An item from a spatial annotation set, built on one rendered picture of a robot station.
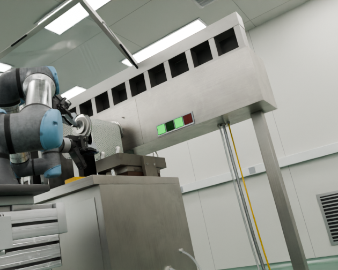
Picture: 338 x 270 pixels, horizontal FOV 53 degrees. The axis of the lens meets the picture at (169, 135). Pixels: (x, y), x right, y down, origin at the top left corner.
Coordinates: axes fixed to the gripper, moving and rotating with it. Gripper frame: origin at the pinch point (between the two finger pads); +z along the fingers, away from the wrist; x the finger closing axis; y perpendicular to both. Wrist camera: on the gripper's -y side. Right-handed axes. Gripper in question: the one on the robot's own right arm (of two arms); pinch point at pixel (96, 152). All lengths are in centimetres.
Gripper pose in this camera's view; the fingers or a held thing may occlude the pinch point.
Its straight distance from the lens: 184.6
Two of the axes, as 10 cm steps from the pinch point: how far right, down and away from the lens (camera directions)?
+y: -1.9, -9.5, 2.6
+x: -8.2, 3.0, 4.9
